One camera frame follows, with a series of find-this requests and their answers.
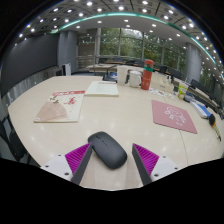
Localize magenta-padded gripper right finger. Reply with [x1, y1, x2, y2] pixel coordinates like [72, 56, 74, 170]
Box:
[131, 143, 183, 186]

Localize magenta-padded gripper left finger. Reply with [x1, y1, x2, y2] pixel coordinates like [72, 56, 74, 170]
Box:
[40, 142, 93, 186]

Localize black computer mouse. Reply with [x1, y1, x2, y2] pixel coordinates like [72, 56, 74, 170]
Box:
[87, 131, 128, 170]

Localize pink printed mouse pad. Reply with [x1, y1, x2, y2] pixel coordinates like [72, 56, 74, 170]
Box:
[151, 99, 198, 135]

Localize red and white magazine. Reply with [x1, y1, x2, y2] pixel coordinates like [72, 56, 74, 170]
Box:
[33, 89, 86, 124]

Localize black office chairs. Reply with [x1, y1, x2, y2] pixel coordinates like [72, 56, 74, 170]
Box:
[0, 58, 224, 164]

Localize colourful sticker sheet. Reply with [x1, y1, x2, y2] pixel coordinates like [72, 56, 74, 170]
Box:
[148, 87, 176, 100]

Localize white paper booklet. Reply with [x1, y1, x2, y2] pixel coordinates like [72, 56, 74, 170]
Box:
[84, 80, 120, 98]

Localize black and yellow microphone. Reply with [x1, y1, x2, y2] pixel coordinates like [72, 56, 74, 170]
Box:
[208, 113, 222, 143]

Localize green and white drink cup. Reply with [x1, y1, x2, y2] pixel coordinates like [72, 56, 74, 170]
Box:
[177, 82, 189, 100]

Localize cream cardboard box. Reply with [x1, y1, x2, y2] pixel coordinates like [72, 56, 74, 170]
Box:
[158, 75, 175, 93]

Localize red bottle with green band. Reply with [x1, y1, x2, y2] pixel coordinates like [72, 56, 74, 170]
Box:
[140, 59, 155, 91]

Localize black desk conference unit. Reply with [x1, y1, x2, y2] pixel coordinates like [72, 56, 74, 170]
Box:
[102, 73, 118, 83]

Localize white paper cup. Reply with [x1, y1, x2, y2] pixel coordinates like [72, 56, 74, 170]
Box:
[117, 66, 130, 87]

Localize ceiling lights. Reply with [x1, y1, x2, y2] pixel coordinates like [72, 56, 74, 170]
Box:
[16, 0, 224, 73]

